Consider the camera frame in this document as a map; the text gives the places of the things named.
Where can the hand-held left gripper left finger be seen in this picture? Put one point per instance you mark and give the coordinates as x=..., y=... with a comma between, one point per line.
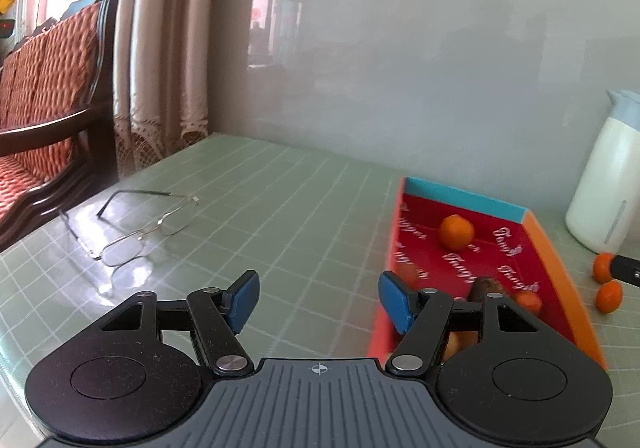
x=242, y=300

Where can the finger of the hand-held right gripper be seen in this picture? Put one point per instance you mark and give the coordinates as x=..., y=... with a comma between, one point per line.
x=627, y=270

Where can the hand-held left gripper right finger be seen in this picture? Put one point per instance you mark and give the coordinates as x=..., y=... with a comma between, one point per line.
x=395, y=300

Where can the small orange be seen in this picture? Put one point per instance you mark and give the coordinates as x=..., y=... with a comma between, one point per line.
x=529, y=302
x=609, y=297
x=456, y=231
x=602, y=268

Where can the red cardboard box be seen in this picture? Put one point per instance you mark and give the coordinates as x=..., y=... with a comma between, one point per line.
x=475, y=253

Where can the brown oblong fruit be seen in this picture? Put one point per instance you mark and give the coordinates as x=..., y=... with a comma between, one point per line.
x=487, y=287

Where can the white thermos jug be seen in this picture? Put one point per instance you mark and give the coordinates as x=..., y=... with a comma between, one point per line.
x=605, y=178

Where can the green grid table mat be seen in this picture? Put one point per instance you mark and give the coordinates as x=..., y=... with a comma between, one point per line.
x=280, y=208

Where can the orange patterned seat cushion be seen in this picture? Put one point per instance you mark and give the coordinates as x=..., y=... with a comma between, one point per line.
x=30, y=183

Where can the beige lace curtain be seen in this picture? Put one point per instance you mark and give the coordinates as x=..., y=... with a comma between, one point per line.
x=165, y=53

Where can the dark wooden sofa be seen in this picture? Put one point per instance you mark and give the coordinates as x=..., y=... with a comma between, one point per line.
x=102, y=78

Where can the orange patterned back cushion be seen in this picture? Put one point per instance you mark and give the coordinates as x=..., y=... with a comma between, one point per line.
x=50, y=73

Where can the red and black device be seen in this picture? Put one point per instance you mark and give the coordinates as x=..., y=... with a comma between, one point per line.
x=5, y=27

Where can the metal frame eyeglasses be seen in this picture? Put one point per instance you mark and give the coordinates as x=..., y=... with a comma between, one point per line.
x=120, y=250

